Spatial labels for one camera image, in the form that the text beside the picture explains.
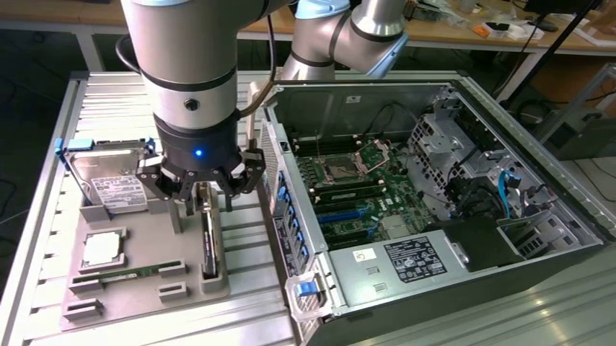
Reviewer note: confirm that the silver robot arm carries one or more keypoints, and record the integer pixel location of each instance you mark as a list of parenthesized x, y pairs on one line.
[(192, 54)]

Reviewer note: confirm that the silver chipset heatsink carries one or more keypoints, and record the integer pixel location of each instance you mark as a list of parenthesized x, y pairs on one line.
[(399, 227)]

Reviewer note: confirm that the CPU socket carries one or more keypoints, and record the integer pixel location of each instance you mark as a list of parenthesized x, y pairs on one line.
[(343, 171)]

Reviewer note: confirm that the metal drive bay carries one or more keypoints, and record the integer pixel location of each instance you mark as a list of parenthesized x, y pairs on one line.
[(533, 238)]

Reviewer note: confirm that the long wooden desk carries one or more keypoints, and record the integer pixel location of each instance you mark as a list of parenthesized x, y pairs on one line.
[(48, 12)]

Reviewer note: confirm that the hard disk drive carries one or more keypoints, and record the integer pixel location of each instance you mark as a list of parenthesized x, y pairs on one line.
[(79, 144)]

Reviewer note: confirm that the green motherboard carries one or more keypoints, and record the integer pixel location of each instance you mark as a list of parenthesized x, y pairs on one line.
[(409, 202)]

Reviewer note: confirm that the grey power supply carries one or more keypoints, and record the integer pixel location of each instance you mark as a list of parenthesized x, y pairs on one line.
[(375, 274)]

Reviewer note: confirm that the socket locking lever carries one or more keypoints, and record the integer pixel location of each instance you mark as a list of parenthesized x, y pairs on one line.
[(318, 144)]

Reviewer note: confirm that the black plastic shroud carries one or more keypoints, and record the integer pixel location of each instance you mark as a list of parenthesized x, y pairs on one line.
[(481, 245)]

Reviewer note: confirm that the blue expansion slot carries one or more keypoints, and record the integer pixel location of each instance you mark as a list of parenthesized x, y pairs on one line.
[(341, 216)]

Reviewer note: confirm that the aluminium profile frame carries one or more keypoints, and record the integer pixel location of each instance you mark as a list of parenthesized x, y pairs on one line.
[(608, 70)]

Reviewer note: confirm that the blue slot retainer clip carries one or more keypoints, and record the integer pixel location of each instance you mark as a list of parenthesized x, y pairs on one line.
[(284, 196), (304, 256), (279, 179), (300, 240), (294, 226), (290, 212)]

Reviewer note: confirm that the black expansion slot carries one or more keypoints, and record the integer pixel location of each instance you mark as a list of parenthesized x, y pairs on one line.
[(346, 238), (343, 207)]

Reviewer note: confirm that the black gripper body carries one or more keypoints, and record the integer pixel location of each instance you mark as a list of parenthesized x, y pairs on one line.
[(196, 151)]

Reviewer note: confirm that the white case label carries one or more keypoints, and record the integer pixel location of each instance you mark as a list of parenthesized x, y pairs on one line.
[(354, 99)]

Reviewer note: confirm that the grey parts rack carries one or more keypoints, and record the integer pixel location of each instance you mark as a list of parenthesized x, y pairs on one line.
[(135, 245)]

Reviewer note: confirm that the black tripod pole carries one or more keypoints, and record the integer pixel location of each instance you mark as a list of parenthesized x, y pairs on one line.
[(554, 43)]

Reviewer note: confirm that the blue latch button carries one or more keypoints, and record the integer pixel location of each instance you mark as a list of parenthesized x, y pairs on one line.
[(304, 290)]

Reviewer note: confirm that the silver CPU chip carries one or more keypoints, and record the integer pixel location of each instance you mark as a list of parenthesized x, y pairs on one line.
[(100, 248)]

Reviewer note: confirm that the metal socket cover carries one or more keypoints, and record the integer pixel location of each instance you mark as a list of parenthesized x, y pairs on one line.
[(373, 155)]

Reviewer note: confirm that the dark grey computer tower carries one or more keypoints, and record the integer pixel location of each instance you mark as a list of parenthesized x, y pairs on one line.
[(586, 140)]

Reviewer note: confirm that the open black PC case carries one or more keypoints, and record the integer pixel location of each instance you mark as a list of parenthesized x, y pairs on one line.
[(481, 299)]

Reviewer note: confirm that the graphics card with black cooler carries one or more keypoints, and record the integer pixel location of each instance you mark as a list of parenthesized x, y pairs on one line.
[(208, 234)]

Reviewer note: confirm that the small orange box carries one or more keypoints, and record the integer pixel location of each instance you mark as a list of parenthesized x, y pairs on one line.
[(481, 30)]

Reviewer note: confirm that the black monitor stand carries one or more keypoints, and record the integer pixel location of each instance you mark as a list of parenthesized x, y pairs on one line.
[(545, 26)]

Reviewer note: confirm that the silver hard disk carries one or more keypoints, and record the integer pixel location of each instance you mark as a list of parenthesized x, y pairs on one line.
[(115, 180)]

